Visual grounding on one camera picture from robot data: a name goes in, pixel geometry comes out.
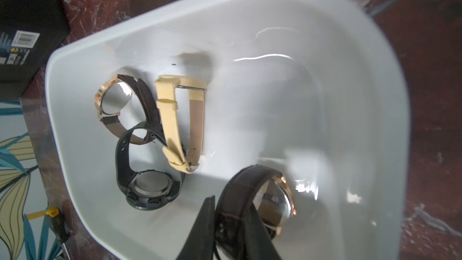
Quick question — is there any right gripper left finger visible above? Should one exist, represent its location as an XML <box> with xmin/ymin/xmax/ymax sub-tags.
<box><xmin>176</xmin><ymin>196</ymin><xmax>215</xmax><ymax>260</ymax></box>

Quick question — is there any cream square-face watch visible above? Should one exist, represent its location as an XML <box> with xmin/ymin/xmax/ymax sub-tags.
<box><xmin>155</xmin><ymin>75</ymin><xmax>207</xmax><ymax>174</ymax></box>

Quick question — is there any rose gold brown-strap watch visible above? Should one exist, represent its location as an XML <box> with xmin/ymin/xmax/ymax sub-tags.
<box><xmin>95</xmin><ymin>74</ymin><xmax>161</xmax><ymax>138</ymax></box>

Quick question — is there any white plastic storage box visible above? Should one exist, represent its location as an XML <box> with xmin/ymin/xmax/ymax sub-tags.
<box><xmin>45</xmin><ymin>0</ymin><xmax>410</xmax><ymax>260</ymax></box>

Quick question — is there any black yellow screwdriver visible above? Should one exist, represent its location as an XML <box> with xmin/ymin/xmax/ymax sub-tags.
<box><xmin>23</xmin><ymin>207</ymin><xmax>72</xmax><ymax>260</ymax></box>

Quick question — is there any yellow and black toolbox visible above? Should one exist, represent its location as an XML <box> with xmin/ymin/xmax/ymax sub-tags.
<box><xmin>1</xmin><ymin>0</ymin><xmax>70</xmax><ymax>101</ymax></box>

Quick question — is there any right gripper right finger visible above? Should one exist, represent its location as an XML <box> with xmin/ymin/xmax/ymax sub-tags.
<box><xmin>244</xmin><ymin>204</ymin><xmax>279</xmax><ymax>260</ymax></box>

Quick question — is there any dark brown leather watch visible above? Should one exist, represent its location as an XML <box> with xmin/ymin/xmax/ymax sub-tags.
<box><xmin>214</xmin><ymin>165</ymin><xmax>297</xmax><ymax>260</ymax></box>

